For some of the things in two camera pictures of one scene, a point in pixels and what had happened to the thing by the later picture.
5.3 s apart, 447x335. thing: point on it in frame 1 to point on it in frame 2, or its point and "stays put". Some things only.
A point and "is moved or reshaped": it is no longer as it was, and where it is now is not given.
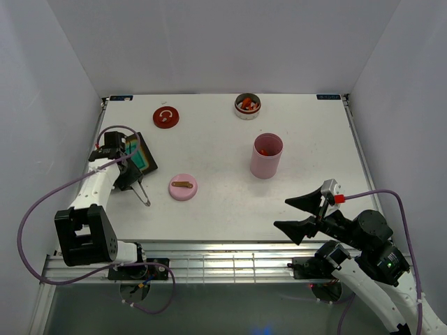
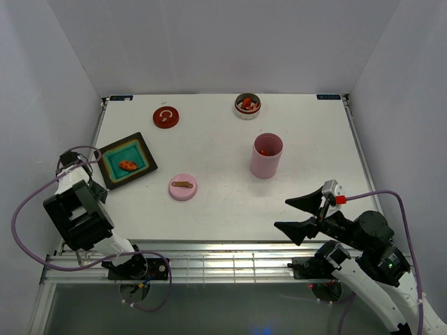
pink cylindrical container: x=267 y=150 stays put
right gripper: x=309 y=202 stays put
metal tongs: x=141 y=192 is moved or reshaped
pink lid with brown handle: x=182 y=187 stays put
